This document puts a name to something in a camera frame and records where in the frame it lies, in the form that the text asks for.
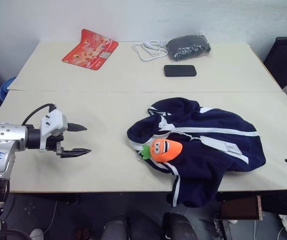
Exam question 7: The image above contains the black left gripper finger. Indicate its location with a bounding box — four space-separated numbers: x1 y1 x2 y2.
60 148 93 159
66 122 88 134

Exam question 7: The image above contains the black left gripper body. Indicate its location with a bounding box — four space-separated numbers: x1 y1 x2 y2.
45 132 66 157

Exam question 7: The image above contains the white jacket hang tag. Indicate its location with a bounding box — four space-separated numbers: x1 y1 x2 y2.
201 135 242 157

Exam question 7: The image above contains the red printed snack bag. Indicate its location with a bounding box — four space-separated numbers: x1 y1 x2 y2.
61 28 120 71

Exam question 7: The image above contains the black office chair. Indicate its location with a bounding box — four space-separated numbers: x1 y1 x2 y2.
262 36 287 90

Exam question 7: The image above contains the grey rounded shape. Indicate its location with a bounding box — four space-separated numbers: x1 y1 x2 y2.
102 213 127 240

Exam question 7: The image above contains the navy blue zip jacket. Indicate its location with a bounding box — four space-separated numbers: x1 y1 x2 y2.
126 97 267 209

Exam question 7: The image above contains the orange carrot plush toy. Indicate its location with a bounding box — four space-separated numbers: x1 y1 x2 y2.
139 138 184 164

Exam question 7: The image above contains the black smartphone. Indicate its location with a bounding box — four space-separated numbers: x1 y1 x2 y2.
163 64 198 78

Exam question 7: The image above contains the black rounded shape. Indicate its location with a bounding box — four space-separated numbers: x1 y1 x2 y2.
162 212 199 240

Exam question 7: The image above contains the black item in plastic bag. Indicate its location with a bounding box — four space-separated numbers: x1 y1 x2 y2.
165 34 212 62

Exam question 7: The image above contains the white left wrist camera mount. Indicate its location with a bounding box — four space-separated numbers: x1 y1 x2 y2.
38 108 69 153

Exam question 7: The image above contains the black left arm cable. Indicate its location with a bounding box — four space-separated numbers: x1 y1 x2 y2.
21 103 57 126

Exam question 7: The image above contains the white coiled cable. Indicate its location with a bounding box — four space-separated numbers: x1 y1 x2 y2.
132 39 169 63

